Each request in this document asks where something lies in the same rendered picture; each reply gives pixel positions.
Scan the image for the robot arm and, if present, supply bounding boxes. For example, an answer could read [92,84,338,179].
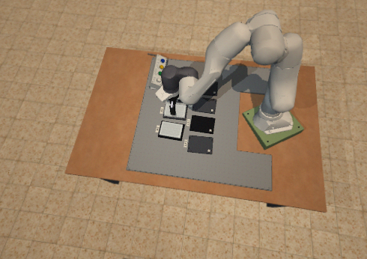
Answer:
[155,10,303,135]

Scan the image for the grey button panel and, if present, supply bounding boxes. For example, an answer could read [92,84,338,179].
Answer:
[149,54,168,90]

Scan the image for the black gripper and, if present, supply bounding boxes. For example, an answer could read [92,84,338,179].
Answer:
[169,94,179,117]

